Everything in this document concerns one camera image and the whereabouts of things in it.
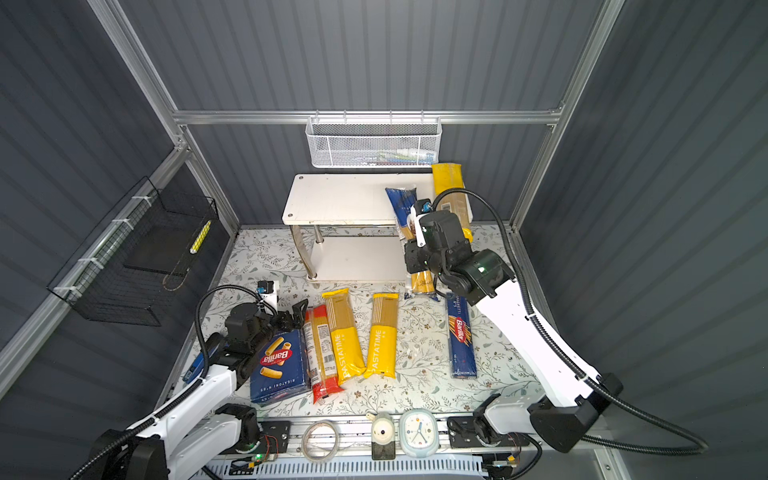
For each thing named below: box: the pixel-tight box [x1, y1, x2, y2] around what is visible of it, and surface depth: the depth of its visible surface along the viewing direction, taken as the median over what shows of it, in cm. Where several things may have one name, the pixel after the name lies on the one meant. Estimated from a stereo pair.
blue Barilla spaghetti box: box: [446, 292, 477, 379], surface depth 88 cm
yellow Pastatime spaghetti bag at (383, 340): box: [364, 292, 400, 379], surface depth 91 cm
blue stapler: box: [182, 352, 205, 384], surface depth 82 cm
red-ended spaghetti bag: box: [302, 304, 345, 404], surface depth 86 cm
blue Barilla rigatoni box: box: [250, 328, 311, 403], surface depth 79 cm
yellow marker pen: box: [190, 220, 212, 254], surface depth 82 cm
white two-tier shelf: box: [282, 173, 433, 281], surface depth 85 cm
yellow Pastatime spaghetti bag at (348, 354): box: [322, 288, 367, 386], surface depth 90 cm
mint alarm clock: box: [399, 408, 439, 458], surface depth 74 cm
